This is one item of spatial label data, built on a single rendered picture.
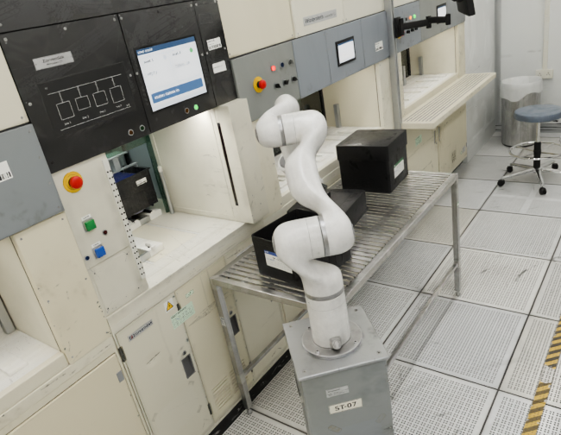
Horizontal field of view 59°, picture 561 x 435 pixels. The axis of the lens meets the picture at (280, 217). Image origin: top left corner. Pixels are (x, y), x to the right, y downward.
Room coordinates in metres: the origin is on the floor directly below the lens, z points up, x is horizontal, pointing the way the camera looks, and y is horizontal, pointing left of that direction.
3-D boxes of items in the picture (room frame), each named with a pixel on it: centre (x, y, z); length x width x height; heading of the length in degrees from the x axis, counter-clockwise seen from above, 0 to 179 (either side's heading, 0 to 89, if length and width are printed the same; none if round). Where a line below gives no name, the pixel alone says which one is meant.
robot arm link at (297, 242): (1.28, -0.06, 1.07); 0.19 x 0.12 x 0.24; 90
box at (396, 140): (2.51, -0.54, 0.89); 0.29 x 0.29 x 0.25; 54
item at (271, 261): (1.77, -0.06, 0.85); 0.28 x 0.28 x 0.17; 42
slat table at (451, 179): (2.11, -0.31, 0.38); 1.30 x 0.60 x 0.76; 140
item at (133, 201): (2.33, 0.73, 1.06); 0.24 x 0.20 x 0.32; 140
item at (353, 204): (2.15, -0.23, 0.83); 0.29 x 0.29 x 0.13; 57
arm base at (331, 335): (1.28, -0.09, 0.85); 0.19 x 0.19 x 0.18
